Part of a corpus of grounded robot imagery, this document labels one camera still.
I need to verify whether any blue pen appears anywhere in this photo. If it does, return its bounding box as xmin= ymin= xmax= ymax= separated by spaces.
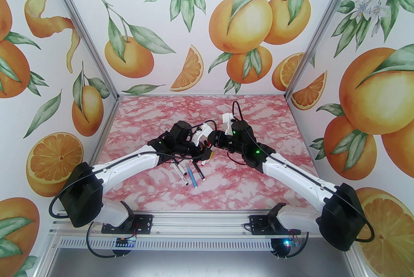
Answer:
xmin=187 ymin=167 xmax=198 ymax=188

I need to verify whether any black pen with white end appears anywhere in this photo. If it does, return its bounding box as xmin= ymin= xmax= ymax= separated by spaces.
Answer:
xmin=193 ymin=163 xmax=206 ymax=181

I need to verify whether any aluminium frame bar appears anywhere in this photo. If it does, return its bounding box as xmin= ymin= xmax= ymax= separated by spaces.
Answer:
xmin=89 ymin=96 xmax=119 ymax=169
xmin=285 ymin=96 xmax=319 ymax=172
xmin=117 ymin=93 xmax=288 ymax=97

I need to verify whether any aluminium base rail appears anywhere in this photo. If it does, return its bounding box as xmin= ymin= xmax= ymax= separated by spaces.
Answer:
xmin=49 ymin=209 xmax=333 ymax=237

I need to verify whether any perforated metal cable tray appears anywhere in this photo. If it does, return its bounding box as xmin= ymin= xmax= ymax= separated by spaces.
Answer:
xmin=53 ymin=235 xmax=278 ymax=249

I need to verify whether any black base cable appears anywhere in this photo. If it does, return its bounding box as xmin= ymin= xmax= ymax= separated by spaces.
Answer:
xmin=271 ymin=237 xmax=308 ymax=259
xmin=86 ymin=221 xmax=127 ymax=259

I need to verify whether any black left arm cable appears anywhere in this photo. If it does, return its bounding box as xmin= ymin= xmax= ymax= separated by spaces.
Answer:
xmin=49 ymin=120 xmax=216 ymax=216

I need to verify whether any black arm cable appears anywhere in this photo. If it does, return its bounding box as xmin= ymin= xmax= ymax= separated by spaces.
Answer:
xmin=232 ymin=101 xmax=376 ymax=242
xmin=49 ymin=120 xmax=216 ymax=216

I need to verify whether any aluminium frame post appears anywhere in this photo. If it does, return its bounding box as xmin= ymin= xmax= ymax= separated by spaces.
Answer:
xmin=38 ymin=0 xmax=119 ymax=101
xmin=285 ymin=0 xmax=376 ymax=101

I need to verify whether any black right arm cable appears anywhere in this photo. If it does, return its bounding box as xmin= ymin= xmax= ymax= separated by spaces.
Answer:
xmin=232 ymin=101 xmax=376 ymax=242

